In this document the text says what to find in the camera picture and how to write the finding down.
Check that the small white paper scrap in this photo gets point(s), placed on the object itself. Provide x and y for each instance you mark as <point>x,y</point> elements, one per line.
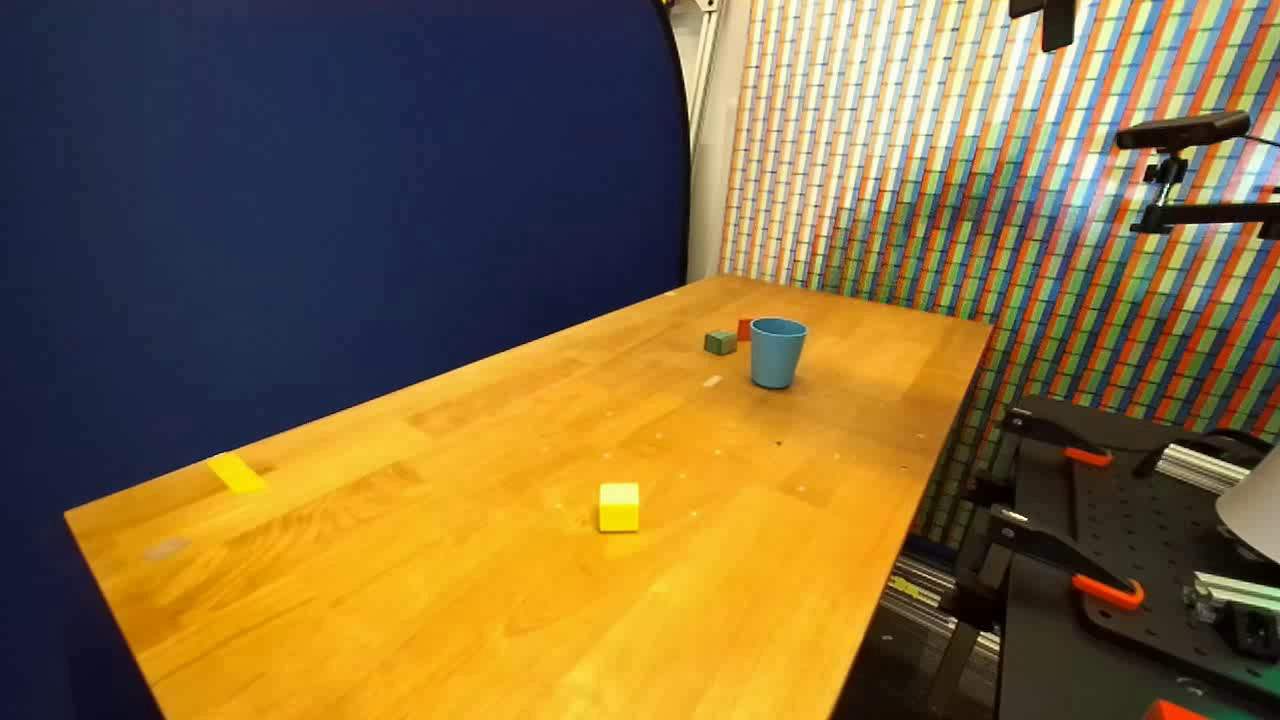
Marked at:
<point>709,383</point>

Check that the blue plastic cup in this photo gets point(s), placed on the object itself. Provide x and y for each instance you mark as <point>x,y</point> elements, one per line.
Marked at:
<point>776,352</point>

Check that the red wooden block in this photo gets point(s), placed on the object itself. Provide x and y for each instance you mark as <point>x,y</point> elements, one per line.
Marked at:
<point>742,326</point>

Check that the silver aluminium rail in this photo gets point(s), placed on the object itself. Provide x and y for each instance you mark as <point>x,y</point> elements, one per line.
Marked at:
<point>1200,467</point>

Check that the black stereo camera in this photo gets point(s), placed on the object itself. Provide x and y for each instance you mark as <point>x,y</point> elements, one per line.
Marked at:
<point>1181,129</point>

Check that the dark blue backdrop panel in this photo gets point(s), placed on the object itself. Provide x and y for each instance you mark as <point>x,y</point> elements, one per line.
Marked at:
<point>332,201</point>

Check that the green wooden block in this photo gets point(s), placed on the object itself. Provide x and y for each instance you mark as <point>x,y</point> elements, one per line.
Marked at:
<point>723,343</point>

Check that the yellow wooden block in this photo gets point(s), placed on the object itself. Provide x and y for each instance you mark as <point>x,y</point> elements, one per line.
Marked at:
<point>617,509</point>

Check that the black overhead bracket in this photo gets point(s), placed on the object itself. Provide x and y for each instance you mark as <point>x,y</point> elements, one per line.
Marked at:
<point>1050,17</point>

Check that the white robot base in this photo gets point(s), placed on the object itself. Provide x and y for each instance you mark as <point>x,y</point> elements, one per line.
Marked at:
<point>1257,506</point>

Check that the white vertical pole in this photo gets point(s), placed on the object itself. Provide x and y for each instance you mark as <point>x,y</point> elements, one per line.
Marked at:
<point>703,145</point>

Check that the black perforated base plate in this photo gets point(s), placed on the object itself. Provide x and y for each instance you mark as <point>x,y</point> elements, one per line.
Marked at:
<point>1133,584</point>

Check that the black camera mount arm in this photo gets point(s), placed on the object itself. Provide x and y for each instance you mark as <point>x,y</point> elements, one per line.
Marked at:
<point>1204,212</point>

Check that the yellow tape strip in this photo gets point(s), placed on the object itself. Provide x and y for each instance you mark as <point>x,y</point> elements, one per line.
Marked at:
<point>236,474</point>

